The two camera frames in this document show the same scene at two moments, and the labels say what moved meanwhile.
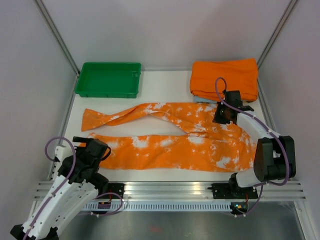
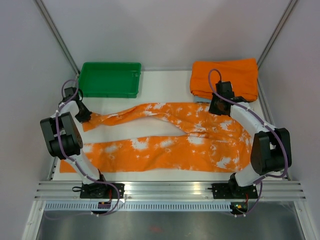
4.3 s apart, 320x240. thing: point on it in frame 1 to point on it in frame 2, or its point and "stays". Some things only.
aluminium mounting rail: (187, 190) stays
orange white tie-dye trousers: (210, 145) stays
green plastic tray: (109, 79) stays
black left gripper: (79, 149) to (86, 117)
